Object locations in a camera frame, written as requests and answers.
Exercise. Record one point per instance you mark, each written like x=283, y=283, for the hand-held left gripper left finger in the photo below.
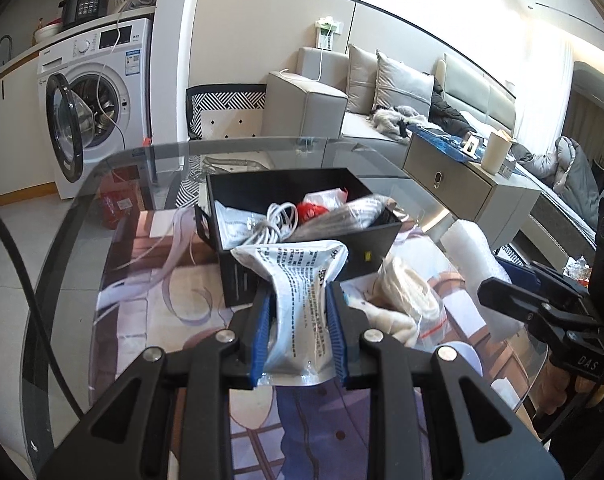
x=262, y=335

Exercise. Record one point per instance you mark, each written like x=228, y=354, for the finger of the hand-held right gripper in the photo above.
x=519, y=272
x=522, y=302

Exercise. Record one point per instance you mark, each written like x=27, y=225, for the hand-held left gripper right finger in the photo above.
x=337, y=330

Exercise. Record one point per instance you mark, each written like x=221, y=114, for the white foil packet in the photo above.
x=231, y=225
x=297, y=300

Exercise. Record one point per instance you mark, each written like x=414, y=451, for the black cardboard box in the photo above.
x=302, y=265

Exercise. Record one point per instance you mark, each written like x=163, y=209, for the red packet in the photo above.
x=312, y=210

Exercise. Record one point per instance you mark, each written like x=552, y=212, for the person's right hand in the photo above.
x=552, y=385

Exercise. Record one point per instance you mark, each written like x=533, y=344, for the crumpled plastic wrapper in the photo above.
x=579, y=269

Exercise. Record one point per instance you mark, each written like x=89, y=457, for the white bubble wrap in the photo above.
x=474, y=255

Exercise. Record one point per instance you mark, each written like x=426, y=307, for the bed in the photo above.
x=562, y=220

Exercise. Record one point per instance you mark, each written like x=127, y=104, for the clear zip bag cream cloth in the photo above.
x=412, y=300

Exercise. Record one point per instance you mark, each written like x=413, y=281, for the printed rug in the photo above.
x=181, y=310

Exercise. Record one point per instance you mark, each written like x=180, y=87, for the grey down jacket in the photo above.
x=572, y=175

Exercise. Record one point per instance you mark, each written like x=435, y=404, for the beige side cabinet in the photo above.
x=462, y=185

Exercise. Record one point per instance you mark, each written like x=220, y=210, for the white plastic strip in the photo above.
x=174, y=250

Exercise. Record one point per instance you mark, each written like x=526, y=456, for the beige cylinder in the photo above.
x=497, y=152

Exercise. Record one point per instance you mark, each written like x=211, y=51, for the blue flat box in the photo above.
x=439, y=141

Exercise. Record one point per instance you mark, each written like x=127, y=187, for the black jacket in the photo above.
x=449, y=115

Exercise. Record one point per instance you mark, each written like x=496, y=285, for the red plastic bag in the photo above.
x=121, y=200

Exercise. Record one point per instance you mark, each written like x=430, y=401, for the grey furry cloth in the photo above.
x=392, y=120

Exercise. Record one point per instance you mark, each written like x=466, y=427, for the grey pillow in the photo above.
x=402, y=85
x=359, y=80

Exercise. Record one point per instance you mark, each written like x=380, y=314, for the beige sofa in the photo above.
x=307, y=105

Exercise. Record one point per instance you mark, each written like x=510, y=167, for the black white patterned chair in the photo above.
x=226, y=110

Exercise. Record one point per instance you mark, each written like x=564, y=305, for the white washing machine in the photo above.
x=131, y=90

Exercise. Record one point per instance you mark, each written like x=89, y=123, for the kitchen cabinet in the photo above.
x=16, y=135

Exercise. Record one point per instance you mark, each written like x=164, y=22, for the white bowl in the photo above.
x=46, y=32

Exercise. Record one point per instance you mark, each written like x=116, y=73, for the black pressure cooker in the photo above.
x=86, y=5

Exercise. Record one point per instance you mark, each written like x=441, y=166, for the kitchen faucet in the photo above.
x=6, y=42

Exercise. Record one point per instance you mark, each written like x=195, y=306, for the small picture frame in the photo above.
x=471, y=144

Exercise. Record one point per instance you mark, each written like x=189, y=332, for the wall charger holder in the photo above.
x=328, y=35

